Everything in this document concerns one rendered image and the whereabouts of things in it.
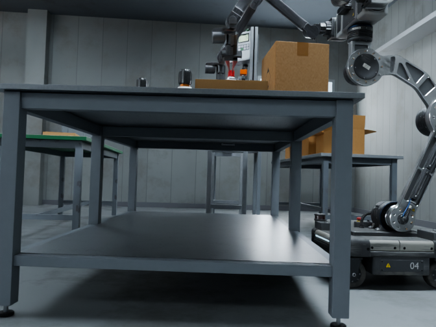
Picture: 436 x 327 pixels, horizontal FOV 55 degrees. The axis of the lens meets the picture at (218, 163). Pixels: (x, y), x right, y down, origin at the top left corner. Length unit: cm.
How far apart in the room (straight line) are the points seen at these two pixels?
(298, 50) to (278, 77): 15
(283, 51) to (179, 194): 526
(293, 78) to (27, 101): 107
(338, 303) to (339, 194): 38
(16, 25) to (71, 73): 116
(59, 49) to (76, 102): 592
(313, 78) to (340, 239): 73
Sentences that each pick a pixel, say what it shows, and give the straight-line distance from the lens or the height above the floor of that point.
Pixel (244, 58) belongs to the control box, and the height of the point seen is 129.
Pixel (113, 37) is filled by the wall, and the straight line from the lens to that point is 738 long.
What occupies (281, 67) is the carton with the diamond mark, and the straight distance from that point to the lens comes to 186.
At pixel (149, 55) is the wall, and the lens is 723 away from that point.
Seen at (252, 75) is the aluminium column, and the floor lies 118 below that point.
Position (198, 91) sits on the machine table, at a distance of 148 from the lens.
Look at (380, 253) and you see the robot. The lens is 218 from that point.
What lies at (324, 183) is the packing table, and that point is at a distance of 402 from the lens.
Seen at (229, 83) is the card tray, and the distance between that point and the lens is 151.
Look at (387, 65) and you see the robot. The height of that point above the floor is 114.
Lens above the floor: 52
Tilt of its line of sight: 2 degrees up
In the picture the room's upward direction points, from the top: 2 degrees clockwise
